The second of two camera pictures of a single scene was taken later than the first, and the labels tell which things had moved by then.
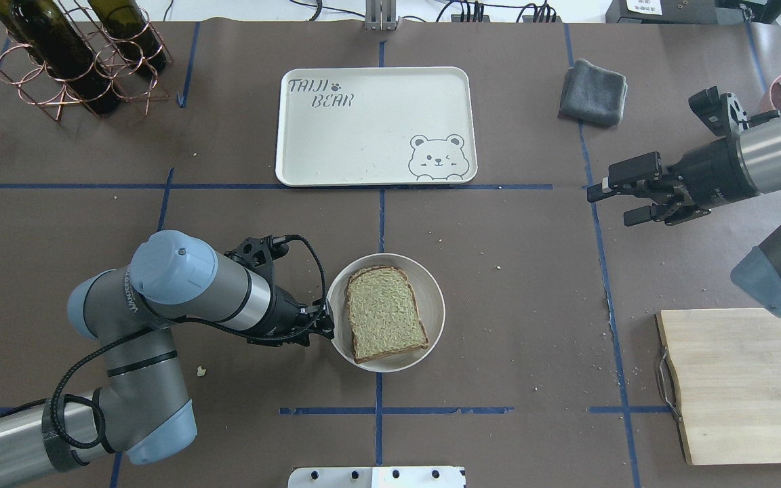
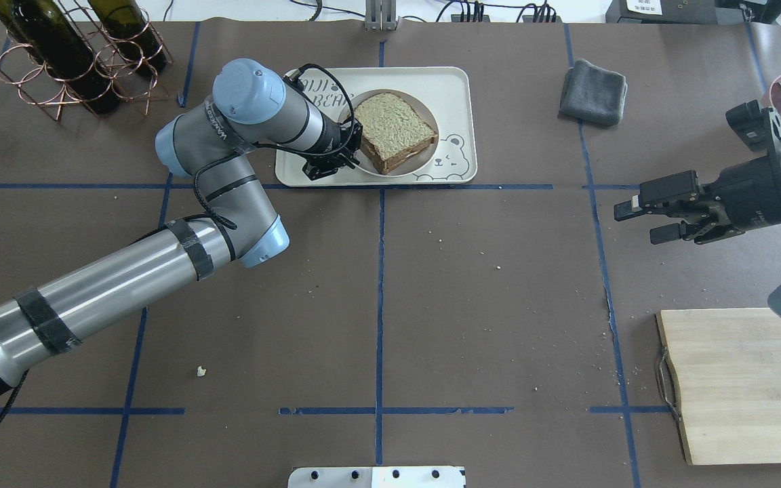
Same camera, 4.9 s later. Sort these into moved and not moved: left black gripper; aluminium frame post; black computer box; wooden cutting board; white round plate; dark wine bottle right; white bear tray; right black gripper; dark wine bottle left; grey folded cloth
Moved: left black gripper; white round plate; right black gripper
Not moved: wooden cutting board; aluminium frame post; dark wine bottle left; white bear tray; dark wine bottle right; black computer box; grey folded cloth
